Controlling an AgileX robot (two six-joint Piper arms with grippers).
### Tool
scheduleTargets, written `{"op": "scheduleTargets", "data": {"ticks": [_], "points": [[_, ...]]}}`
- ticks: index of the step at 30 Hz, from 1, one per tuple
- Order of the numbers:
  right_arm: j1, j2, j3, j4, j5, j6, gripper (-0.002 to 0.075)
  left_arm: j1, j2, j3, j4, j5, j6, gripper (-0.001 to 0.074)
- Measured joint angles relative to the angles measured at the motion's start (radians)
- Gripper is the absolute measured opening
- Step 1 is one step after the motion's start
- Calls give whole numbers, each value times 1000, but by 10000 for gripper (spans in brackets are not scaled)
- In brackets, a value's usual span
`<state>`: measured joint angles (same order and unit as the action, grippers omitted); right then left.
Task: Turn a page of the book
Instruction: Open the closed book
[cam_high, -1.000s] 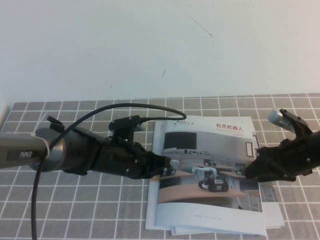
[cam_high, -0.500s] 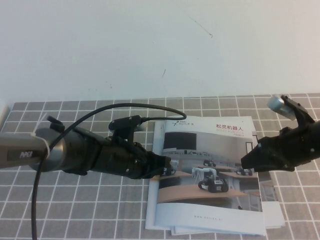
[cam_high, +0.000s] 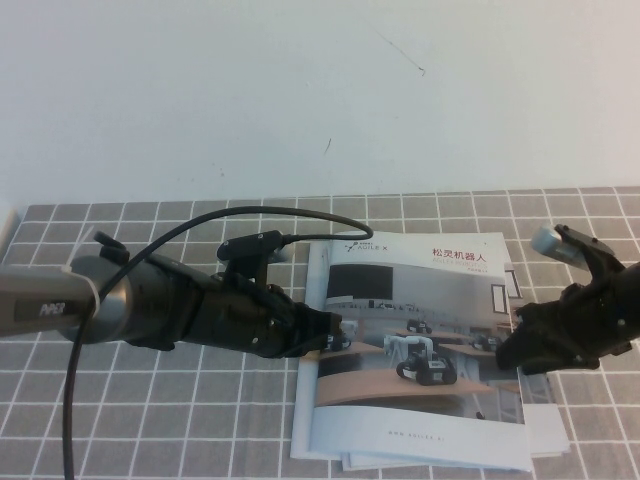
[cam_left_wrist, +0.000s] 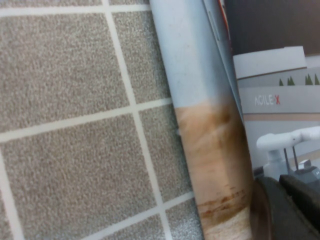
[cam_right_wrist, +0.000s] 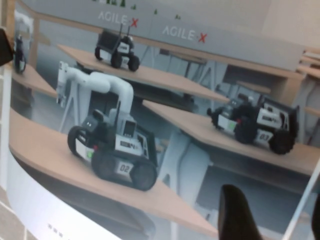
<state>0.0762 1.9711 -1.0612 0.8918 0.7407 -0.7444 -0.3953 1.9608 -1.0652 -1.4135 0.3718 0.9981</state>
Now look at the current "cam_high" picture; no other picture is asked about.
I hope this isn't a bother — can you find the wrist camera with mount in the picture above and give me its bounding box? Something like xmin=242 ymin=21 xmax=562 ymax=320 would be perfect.
xmin=530 ymin=223 xmax=624 ymax=289
xmin=216 ymin=228 xmax=294 ymax=294

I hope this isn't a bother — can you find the black cable hook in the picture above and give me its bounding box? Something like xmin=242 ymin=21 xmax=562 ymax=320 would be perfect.
xmin=93 ymin=229 xmax=129 ymax=261

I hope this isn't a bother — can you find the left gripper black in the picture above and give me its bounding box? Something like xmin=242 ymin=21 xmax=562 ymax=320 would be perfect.
xmin=192 ymin=277 xmax=349 ymax=361

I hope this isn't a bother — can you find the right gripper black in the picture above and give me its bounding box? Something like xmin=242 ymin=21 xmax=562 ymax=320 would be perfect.
xmin=494 ymin=269 xmax=632 ymax=377

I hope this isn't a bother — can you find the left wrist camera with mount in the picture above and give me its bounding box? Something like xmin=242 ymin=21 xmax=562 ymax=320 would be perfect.
xmin=216 ymin=228 xmax=294 ymax=294

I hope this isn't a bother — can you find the thick black camera cable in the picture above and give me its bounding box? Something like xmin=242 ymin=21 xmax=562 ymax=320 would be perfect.
xmin=60 ymin=207 xmax=375 ymax=480

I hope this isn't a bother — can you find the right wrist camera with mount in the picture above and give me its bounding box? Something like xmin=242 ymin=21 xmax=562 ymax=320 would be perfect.
xmin=530 ymin=223 xmax=624 ymax=289

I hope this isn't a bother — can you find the grey checked tablecloth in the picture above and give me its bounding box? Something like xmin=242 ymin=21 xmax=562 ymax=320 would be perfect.
xmin=0 ymin=185 xmax=640 ymax=480

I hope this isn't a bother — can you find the white zip tie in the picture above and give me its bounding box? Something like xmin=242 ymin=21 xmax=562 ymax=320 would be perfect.
xmin=58 ymin=226 xmax=104 ymax=314

